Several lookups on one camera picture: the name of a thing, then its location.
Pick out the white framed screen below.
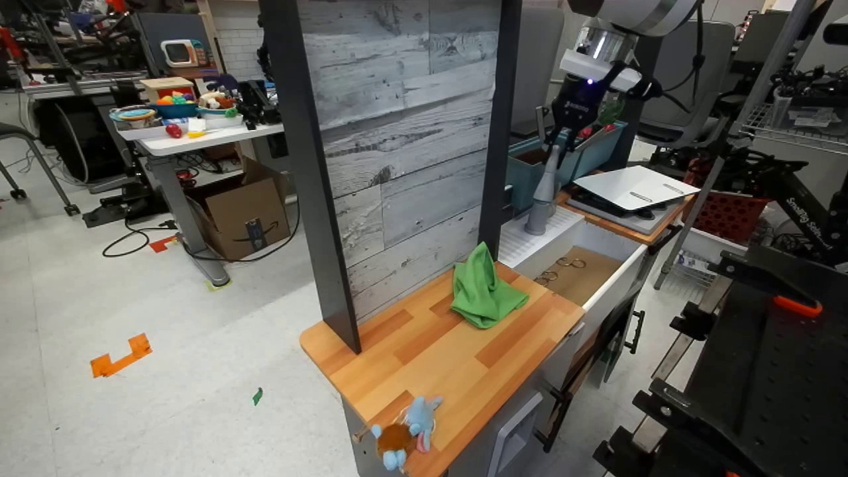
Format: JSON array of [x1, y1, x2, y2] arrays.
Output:
[[159, 38, 208, 71]]

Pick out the teal storage bin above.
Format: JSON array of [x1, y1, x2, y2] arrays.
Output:
[[505, 120, 642, 213]]

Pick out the orange floor scrap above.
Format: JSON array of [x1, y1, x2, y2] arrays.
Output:
[[145, 231, 183, 257]]

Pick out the orange black bar clamp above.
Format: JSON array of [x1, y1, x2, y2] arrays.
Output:
[[767, 291, 826, 323]]

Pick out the blue and brown plush toy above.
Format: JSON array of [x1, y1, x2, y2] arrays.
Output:
[[369, 392, 444, 477]]

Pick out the orange floor tape marker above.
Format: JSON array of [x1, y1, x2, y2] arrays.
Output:
[[86, 332, 154, 382]]

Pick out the black work table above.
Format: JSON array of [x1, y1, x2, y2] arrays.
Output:
[[591, 241, 848, 477]]

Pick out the red plastic crate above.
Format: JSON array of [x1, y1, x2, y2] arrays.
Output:
[[687, 186, 773, 246]]

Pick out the black desk device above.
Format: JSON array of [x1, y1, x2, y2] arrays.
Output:
[[233, 76, 285, 133]]

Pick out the white stovetop tray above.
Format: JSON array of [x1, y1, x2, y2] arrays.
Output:
[[569, 161, 701, 214]]

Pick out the wooden toy box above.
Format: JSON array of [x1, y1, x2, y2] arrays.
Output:
[[138, 75, 199, 106]]

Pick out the black round drum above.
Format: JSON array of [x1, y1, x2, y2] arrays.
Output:
[[37, 95, 122, 186]]

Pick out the brown cardboard box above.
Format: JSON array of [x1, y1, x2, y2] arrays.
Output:
[[186, 168, 293, 266]]

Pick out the wooden toy kitchen unit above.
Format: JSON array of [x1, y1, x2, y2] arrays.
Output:
[[260, 0, 699, 477]]

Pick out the black drawer handle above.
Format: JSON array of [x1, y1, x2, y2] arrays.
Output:
[[620, 308, 648, 357], [536, 382, 583, 455]]

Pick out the grey chair legs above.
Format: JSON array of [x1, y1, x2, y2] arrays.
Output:
[[0, 121, 84, 221]]

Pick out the blue toy bowl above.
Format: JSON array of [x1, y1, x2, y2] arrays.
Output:
[[154, 99, 200, 121]]

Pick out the green cloth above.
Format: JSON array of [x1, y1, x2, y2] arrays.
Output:
[[448, 238, 533, 333]]

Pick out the black floor cable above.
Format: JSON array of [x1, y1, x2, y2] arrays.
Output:
[[97, 214, 188, 262]]

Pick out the white desk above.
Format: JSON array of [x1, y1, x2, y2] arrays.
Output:
[[114, 116, 289, 288]]

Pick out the black camera tripod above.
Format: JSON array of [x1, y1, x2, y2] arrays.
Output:
[[652, 0, 848, 295]]

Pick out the white toy sink basin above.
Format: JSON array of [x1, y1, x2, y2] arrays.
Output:
[[498, 206, 652, 314]]

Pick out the grey toy tap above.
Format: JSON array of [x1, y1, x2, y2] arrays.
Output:
[[521, 129, 569, 238]]

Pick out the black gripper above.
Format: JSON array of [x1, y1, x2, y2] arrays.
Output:
[[546, 75, 618, 155]]

